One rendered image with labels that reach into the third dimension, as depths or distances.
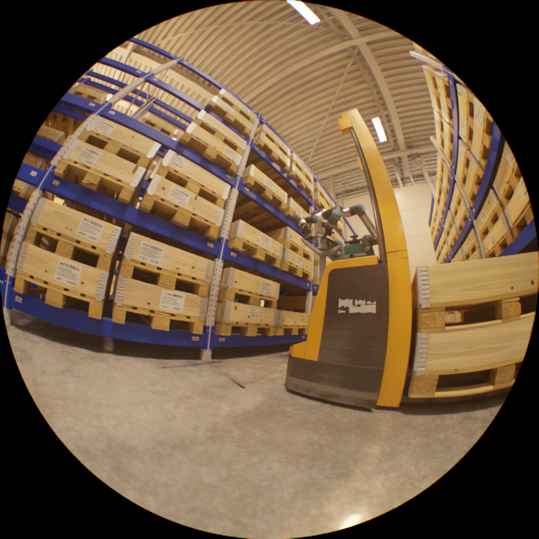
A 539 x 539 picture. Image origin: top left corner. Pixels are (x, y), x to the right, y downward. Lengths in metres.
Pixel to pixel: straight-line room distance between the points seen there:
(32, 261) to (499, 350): 2.70
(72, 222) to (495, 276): 2.54
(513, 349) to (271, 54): 7.74
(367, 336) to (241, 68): 7.70
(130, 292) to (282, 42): 7.34
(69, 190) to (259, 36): 6.73
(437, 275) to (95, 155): 2.41
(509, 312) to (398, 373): 0.73
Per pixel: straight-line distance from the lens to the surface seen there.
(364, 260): 1.08
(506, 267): 1.25
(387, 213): 1.25
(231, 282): 1.81
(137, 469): 0.67
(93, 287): 1.45
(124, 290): 1.45
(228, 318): 1.78
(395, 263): 1.11
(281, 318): 2.42
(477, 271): 1.13
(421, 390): 1.08
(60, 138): 3.81
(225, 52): 7.77
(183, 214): 1.67
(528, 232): 2.28
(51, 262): 1.54
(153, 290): 1.48
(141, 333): 1.56
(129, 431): 0.81
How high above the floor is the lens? 0.52
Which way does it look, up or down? 15 degrees up
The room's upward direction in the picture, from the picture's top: 6 degrees clockwise
